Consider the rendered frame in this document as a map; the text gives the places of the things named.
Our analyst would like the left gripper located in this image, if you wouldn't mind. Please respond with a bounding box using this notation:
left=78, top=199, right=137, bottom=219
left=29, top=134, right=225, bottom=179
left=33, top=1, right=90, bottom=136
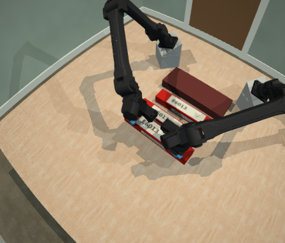
left=168, top=142, right=190, bottom=159

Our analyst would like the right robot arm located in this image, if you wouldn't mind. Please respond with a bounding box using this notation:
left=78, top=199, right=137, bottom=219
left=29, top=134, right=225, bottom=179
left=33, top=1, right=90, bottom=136
left=102, top=0, right=178, bottom=122

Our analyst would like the red box with cream label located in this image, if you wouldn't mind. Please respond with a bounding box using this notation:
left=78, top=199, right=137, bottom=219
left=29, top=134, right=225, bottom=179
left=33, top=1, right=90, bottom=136
left=132, top=115, right=195, bottom=165

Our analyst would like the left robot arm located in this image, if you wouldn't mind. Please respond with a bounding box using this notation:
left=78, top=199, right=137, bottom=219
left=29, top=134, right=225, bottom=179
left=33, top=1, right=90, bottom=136
left=160, top=78, right=285, bottom=150

